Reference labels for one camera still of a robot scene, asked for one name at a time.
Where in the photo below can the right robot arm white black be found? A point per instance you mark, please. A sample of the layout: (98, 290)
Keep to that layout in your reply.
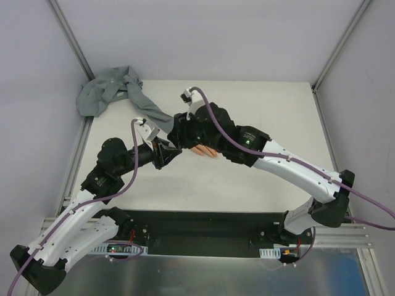
(246, 145)

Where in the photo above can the aluminium frame post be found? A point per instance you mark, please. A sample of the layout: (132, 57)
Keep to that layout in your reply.
(71, 38)
(350, 28)

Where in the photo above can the aluminium frame post left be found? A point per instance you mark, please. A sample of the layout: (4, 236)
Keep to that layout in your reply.
(71, 38)

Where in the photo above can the white cable duct right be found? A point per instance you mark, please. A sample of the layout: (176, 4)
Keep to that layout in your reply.
(274, 253)

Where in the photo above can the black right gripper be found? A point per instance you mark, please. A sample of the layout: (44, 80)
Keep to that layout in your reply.
(178, 131)

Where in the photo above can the mannequin hand with pink nails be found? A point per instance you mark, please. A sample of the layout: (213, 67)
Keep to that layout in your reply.
(204, 151)

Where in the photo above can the white cable duct left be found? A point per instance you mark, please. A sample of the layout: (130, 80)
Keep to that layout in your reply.
(119, 250)

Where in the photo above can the aluminium frame post right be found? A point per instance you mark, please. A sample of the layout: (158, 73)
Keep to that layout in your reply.
(350, 28)

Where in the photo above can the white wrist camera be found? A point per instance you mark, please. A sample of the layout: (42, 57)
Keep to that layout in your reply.
(147, 132)
(194, 100)

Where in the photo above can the grey shirt with sleeve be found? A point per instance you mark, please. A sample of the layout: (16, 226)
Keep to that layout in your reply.
(117, 84)

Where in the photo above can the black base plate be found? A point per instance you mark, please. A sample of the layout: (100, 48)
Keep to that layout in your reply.
(203, 234)

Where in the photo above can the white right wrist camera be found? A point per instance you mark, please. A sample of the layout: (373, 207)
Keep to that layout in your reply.
(194, 100)

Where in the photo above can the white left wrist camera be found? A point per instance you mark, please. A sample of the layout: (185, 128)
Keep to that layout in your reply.
(147, 132)

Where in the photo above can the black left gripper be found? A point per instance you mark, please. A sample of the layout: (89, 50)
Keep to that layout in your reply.
(157, 155)

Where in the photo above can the white cable duct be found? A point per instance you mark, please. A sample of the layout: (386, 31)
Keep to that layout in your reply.
(119, 250)
(274, 253)

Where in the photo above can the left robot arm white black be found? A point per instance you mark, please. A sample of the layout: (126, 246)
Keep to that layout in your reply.
(85, 224)

